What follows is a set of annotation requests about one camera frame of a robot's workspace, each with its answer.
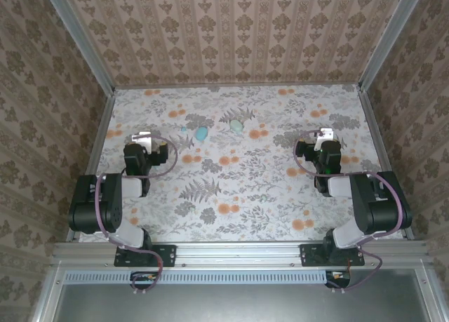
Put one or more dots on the blue earbud charging case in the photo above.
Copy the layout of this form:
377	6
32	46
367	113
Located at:
201	134

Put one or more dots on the mint green earbud charging case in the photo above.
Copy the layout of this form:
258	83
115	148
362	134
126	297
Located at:
236	126

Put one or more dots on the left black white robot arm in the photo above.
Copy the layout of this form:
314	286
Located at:
87	209

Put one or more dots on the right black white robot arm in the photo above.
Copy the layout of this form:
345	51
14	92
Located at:
379	209

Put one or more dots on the floral patterned table cover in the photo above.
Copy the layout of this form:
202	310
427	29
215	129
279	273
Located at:
245	181

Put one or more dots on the grey sheet metal panel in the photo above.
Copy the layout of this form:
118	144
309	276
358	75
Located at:
228	304

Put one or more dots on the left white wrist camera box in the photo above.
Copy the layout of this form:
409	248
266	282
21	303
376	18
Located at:
142	139

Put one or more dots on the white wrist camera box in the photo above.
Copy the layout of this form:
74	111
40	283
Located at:
142	139
326	132

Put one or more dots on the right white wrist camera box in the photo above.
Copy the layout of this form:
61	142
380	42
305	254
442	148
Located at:
326	132

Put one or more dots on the aluminium table side rail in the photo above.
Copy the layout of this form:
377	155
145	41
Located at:
386	160
92	164

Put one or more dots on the aluminium frame cross rail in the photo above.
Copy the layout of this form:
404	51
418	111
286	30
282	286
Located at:
238	253

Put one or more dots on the aluminium corner post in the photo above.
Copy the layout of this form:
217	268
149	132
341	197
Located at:
80	38
389	38

